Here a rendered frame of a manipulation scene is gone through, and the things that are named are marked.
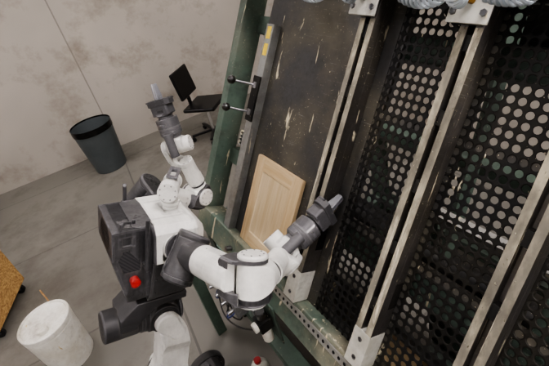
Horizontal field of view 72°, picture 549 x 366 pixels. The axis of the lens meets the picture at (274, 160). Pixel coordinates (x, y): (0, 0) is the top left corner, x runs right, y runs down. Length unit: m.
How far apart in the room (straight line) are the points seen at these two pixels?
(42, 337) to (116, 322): 1.26
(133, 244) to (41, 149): 4.18
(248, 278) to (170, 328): 0.66
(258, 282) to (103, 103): 4.43
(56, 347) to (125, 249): 1.60
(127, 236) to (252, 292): 0.46
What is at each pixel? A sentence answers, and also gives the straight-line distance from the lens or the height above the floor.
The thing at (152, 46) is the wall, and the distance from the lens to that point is 5.12.
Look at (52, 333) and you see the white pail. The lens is 2.71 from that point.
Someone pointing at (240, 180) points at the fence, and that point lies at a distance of 1.75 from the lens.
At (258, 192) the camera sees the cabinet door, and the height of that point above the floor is 1.11.
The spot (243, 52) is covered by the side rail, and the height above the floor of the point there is 1.58.
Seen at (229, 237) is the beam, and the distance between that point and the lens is 1.82.
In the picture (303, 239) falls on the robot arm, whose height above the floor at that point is 1.27.
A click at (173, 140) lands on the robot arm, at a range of 1.53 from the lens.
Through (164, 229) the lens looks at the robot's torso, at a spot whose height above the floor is 1.35.
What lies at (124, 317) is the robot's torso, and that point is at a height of 1.07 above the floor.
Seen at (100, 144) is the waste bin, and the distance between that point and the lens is 4.63.
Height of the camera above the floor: 2.09
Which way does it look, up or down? 32 degrees down
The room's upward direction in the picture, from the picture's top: 14 degrees counter-clockwise
